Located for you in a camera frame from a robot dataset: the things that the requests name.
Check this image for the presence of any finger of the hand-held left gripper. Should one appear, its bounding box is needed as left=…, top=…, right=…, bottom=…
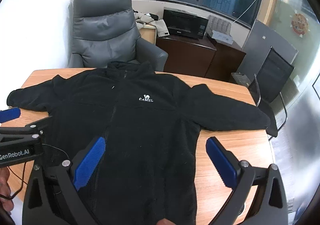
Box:
left=0, top=116, right=53, bottom=143
left=0, top=107, right=21, bottom=123

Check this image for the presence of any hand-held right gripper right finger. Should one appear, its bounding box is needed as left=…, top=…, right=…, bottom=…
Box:
left=205, top=136, right=293, bottom=225

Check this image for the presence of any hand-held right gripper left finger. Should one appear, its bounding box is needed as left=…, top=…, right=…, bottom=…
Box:
left=22, top=136, right=106, bottom=225

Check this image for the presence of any black fleece jacket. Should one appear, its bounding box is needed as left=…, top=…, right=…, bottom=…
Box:
left=6, top=61, right=278, bottom=225

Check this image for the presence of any beige clothes pile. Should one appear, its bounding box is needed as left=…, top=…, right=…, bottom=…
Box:
left=133, top=10, right=170, bottom=39

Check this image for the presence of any person's left hand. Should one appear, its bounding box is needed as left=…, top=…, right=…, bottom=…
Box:
left=0, top=167, right=15, bottom=215

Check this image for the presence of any grey crate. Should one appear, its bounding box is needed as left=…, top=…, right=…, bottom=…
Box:
left=231, top=73, right=250, bottom=88

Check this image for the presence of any black mesh office chair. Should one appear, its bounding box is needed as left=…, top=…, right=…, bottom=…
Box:
left=247, top=46, right=295, bottom=128

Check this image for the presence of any dark wooden cabinet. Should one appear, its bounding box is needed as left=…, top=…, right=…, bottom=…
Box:
left=155, top=34, right=247, bottom=83

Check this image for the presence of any grey board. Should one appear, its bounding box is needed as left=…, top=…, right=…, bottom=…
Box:
left=241, top=20, right=299, bottom=88

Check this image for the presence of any white flat box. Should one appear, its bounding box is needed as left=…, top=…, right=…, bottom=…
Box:
left=209, top=31, right=233, bottom=43

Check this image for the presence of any grey leather armchair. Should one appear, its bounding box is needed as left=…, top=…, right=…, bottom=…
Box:
left=67, top=0, right=168, bottom=72

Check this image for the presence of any light wooden cabinet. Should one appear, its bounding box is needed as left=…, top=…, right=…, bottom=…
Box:
left=138, top=24, right=157, bottom=45

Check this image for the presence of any black microwave oven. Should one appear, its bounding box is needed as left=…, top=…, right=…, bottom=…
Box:
left=162, top=8, right=209, bottom=40

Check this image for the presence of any round colourful door sticker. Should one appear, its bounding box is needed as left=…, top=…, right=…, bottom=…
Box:
left=291, top=11, right=312, bottom=38

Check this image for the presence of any black cable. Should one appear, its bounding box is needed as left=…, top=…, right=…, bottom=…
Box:
left=0, top=143, right=71, bottom=200

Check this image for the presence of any white cord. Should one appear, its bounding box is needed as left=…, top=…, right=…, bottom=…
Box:
left=231, top=0, right=269, bottom=24

